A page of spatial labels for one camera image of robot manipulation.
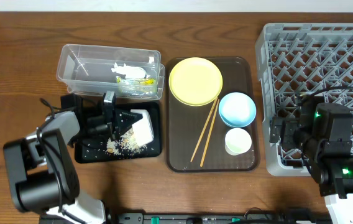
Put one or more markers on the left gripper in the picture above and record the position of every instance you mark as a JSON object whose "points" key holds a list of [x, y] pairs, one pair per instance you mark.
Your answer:
{"points": [[110, 115]]}

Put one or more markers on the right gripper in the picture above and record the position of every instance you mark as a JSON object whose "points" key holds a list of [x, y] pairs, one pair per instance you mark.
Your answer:
{"points": [[276, 130]]}

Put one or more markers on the rice and nuts pile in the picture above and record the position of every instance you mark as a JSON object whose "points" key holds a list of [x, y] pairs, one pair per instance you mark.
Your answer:
{"points": [[127, 144]]}

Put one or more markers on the green snack wrapper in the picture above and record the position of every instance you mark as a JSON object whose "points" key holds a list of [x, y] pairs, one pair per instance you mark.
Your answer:
{"points": [[137, 87]]}

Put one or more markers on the white tissue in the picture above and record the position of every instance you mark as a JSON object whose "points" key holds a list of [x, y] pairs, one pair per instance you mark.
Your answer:
{"points": [[130, 72]]}

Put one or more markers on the yellow round plate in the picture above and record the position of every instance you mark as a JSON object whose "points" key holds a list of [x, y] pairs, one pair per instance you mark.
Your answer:
{"points": [[195, 81]]}

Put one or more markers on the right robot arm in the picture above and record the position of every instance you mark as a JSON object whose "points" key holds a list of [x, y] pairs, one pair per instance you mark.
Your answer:
{"points": [[322, 134]]}

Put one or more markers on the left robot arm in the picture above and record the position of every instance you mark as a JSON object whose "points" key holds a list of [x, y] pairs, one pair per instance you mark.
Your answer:
{"points": [[41, 175]]}

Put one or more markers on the clear plastic waste bin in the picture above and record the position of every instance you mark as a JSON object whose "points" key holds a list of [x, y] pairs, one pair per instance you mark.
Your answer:
{"points": [[86, 69]]}

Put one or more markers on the grey dishwasher rack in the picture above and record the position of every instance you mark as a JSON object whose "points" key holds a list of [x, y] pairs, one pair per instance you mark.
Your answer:
{"points": [[294, 60]]}

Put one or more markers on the light blue bowl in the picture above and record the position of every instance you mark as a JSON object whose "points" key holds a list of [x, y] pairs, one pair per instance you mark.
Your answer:
{"points": [[237, 110]]}

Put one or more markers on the pale green cup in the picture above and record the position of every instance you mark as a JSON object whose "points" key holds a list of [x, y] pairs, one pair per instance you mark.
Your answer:
{"points": [[237, 141]]}

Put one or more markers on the black plastic tray bin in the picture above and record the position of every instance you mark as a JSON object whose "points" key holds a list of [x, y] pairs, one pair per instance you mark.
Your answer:
{"points": [[94, 150]]}

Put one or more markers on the brown serving tray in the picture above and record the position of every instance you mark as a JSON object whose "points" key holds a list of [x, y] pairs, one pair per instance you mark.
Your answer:
{"points": [[185, 124]]}

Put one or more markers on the wooden chopstick right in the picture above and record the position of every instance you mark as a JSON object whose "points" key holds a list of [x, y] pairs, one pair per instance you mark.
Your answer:
{"points": [[209, 133]]}

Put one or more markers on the wooden chopstick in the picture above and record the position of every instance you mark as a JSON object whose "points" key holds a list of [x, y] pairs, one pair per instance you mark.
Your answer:
{"points": [[203, 129], [209, 133]]}

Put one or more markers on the wooden chopstick left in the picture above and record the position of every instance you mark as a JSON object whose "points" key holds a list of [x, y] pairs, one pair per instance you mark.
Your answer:
{"points": [[203, 129]]}

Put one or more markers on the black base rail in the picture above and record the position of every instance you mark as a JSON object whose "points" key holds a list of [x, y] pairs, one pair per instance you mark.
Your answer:
{"points": [[252, 216]]}

